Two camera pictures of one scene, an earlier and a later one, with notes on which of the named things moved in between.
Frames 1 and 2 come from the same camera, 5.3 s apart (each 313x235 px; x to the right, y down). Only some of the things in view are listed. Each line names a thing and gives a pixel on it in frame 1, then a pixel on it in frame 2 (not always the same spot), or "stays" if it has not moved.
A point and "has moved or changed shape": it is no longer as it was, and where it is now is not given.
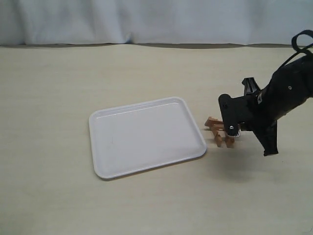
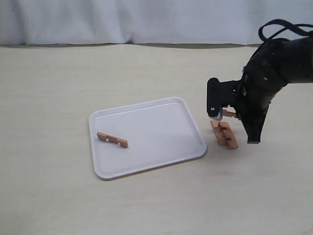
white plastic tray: (132, 139) stays
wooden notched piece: (214, 123) → (102, 136)
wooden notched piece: (217, 127) has moved or changed shape
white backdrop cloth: (270, 22) stays
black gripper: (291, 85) → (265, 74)
